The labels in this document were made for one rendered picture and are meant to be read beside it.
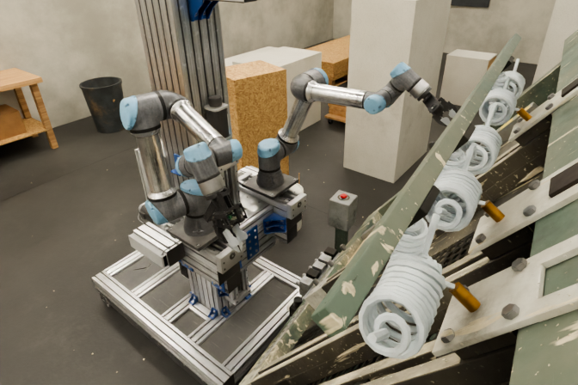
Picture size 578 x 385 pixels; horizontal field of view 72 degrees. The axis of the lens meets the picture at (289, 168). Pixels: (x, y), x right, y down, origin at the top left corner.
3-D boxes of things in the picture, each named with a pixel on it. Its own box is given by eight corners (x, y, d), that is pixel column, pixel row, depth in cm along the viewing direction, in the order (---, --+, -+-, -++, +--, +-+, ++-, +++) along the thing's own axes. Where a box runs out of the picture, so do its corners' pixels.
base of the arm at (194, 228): (176, 228, 181) (173, 210, 176) (202, 212, 191) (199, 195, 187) (199, 241, 173) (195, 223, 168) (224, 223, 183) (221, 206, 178)
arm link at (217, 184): (193, 185, 121) (212, 174, 126) (199, 198, 121) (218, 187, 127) (205, 182, 115) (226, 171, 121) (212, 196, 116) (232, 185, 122)
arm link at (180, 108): (180, 105, 167) (244, 167, 139) (155, 111, 161) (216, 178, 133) (178, 80, 160) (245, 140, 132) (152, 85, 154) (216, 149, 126)
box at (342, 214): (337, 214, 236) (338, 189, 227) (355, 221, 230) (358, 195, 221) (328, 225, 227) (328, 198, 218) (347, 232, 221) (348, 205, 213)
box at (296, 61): (285, 110, 598) (283, 45, 551) (320, 119, 563) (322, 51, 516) (238, 132, 530) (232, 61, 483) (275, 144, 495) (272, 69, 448)
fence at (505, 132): (370, 237, 197) (364, 231, 197) (542, 109, 133) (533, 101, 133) (365, 242, 193) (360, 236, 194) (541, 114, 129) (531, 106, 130)
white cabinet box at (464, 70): (448, 94, 648) (457, 49, 613) (486, 100, 616) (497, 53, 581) (439, 101, 617) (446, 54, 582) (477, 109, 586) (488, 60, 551)
